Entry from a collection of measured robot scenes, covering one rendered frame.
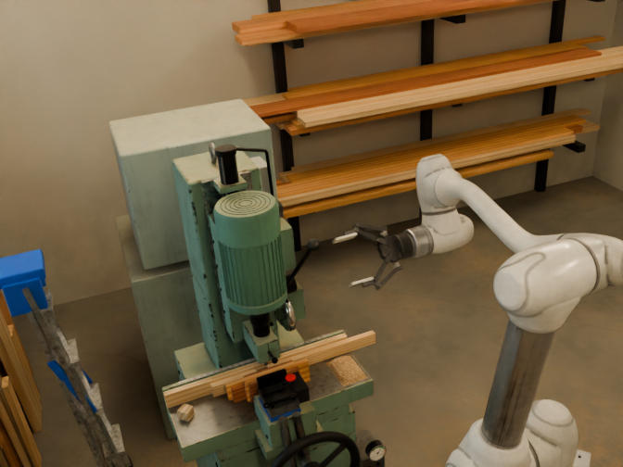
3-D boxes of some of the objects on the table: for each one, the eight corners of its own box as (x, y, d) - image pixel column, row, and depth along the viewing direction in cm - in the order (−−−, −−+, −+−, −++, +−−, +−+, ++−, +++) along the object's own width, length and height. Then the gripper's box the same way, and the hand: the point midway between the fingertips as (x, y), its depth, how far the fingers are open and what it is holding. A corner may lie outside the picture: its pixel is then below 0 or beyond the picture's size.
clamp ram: (268, 417, 192) (264, 393, 188) (259, 400, 199) (256, 377, 194) (297, 406, 195) (294, 383, 191) (286, 391, 202) (285, 368, 197)
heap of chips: (343, 386, 202) (342, 379, 201) (325, 363, 213) (324, 356, 211) (367, 377, 205) (367, 371, 204) (349, 355, 215) (349, 347, 214)
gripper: (418, 287, 196) (352, 307, 189) (388, 210, 202) (324, 227, 195) (428, 280, 189) (361, 300, 182) (397, 201, 195) (330, 218, 188)
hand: (345, 261), depth 189 cm, fingers open, 13 cm apart
